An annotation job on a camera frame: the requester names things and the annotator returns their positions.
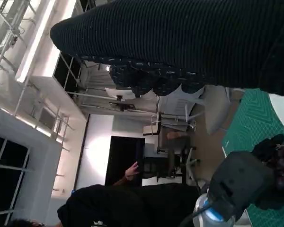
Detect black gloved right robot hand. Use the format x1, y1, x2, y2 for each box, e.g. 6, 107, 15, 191
49, 0, 284, 99

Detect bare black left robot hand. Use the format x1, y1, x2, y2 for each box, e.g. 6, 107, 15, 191
250, 133, 284, 211

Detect green cutting mat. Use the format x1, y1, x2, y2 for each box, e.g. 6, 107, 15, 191
222, 88, 284, 227

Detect black office chair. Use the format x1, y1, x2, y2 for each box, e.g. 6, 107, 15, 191
137, 136, 202, 188

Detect person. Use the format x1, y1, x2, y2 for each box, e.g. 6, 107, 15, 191
7, 183, 202, 227
112, 162, 141, 187

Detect large black screen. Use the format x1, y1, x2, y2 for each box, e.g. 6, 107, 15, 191
105, 136, 145, 187

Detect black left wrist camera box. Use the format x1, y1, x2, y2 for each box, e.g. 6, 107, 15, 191
208, 151, 275, 213

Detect grey chair with white frame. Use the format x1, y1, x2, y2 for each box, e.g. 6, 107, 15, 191
156, 85, 230, 137

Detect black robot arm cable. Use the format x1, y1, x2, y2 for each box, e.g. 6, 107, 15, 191
179, 204, 220, 227

